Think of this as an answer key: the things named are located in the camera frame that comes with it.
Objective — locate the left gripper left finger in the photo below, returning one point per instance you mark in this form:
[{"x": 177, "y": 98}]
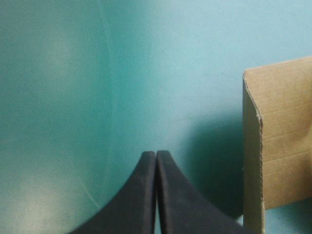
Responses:
[{"x": 136, "y": 200}]

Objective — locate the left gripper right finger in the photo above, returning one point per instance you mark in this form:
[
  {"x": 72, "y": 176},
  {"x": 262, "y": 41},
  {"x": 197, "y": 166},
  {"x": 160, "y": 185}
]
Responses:
[{"x": 180, "y": 202}]

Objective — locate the brown cardboard box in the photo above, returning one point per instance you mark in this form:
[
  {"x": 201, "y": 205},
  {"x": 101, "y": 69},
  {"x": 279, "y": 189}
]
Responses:
[{"x": 282, "y": 136}]

